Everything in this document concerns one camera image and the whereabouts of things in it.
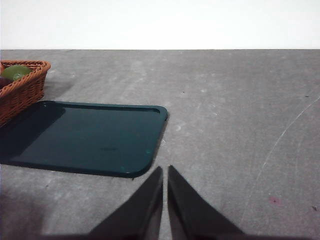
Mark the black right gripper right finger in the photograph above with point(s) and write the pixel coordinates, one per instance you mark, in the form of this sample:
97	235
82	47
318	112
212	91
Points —
190	212

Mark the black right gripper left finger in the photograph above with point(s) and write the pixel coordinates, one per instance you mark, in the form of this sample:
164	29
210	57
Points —
140	212

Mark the black rectangular tray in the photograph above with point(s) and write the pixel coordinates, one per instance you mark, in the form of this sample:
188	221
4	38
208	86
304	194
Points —
87	140

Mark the brown wicker basket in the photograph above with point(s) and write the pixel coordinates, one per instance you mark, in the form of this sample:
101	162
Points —
22	100

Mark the dark red plum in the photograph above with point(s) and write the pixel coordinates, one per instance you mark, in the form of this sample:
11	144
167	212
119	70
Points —
4	82

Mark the green fruit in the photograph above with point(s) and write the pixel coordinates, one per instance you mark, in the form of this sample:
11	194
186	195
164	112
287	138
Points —
15	71

